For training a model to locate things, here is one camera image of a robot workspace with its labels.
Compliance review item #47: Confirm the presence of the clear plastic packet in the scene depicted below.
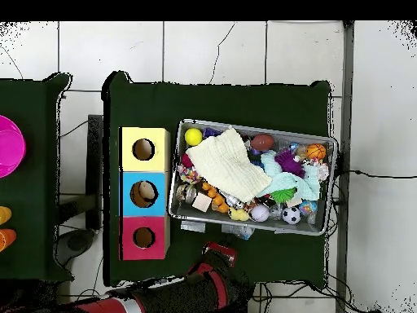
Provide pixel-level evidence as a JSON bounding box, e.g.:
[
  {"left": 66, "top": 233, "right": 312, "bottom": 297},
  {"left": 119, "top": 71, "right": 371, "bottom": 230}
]
[{"left": 221, "top": 223, "right": 257, "bottom": 242}]

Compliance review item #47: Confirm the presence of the clear mesh bin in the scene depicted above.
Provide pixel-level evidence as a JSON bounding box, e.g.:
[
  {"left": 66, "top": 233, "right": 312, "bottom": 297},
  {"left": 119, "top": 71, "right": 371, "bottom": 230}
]
[{"left": 166, "top": 118, "right": 340, "bottom": 236}]

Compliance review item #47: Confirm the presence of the small wooden block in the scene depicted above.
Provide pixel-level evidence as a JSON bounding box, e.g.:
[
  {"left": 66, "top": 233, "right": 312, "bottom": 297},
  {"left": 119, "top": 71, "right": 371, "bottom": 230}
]
[{"left": 191, "top": 193, "right": 213, "bottom": 213}]

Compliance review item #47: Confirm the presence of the white ball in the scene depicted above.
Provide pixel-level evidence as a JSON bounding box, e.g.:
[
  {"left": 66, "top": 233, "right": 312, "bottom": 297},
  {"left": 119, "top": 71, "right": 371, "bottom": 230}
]
[{"left": 250, "top": 204, "right": 271, "bottom": 223}]

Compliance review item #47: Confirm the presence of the small soccer ball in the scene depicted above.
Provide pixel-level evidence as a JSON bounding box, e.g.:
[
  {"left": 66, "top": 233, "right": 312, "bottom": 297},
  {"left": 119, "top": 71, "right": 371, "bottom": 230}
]
[{"left": 281, "top": 205, "right": 302, "bottom": 226}]

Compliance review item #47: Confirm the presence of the green spiky ball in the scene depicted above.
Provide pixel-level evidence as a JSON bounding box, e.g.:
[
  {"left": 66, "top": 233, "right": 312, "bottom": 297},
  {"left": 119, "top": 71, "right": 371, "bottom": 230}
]
[{"left": 271, "top": 187, "right": 298, "bottom": 204}]

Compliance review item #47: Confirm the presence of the cream yellow cloth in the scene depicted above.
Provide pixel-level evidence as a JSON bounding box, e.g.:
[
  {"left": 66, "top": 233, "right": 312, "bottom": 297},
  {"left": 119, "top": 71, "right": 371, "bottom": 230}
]
[{"left": 185, "top": 126, "right": 274, "bottom": 204}]

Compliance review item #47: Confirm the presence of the mint green cloth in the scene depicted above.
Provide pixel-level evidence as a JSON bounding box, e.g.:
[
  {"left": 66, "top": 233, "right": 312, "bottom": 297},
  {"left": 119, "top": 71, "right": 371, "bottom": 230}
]
[{"left": 260, "top": 151, "right": 331, "bottom": 203}]

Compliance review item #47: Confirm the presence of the purple spiky toy with eyes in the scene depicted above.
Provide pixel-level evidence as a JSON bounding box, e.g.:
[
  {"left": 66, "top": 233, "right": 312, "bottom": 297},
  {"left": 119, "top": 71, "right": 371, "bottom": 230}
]
[{"left": 274, "top": 148, "right": 306, "bottom": 178}]

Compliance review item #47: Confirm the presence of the brown toy football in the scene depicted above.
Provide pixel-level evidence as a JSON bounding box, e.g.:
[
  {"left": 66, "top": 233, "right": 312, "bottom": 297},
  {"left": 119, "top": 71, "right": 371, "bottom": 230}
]
[{"left": 250, "top": 133, "right": 275, "bottom": 152}]

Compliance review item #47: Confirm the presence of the yellow ball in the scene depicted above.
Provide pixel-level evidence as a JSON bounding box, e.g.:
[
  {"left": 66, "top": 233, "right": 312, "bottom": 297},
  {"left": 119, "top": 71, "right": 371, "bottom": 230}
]
[{"left": 184, "top": 127, "right": 204, "bottom": 147}]

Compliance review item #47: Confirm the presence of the orange toy basketball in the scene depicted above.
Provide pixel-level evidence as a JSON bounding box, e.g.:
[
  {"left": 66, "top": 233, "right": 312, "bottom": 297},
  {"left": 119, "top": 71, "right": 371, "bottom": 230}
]
[{"left": 306, "top": 143, "right": 327, "bottom": 161}]

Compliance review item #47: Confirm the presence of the dark green side table cloth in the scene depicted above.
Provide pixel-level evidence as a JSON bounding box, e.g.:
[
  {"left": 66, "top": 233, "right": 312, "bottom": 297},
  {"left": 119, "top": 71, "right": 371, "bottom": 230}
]
[{"left": 0, "top": 73, "right": 74, "bottom": 284}]

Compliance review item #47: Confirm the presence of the orange cup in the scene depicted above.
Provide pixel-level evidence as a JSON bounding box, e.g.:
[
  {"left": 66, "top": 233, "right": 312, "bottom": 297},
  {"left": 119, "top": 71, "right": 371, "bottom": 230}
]
[{"left": 0, "top": 227, "right": 17, "bottom": 253}]

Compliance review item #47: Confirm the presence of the magenta plate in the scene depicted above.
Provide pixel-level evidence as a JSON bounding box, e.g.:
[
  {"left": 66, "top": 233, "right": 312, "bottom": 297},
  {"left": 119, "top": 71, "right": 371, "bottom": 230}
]
[{"left": 0, "top": 114, "right": 27, "bottom": 179}]

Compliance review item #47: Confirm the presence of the black cable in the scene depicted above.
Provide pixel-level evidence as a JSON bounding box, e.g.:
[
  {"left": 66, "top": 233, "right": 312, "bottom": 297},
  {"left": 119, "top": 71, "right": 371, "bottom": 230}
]
[{"left": 335, "top": 169, "right": 417, "bottom": 180}]

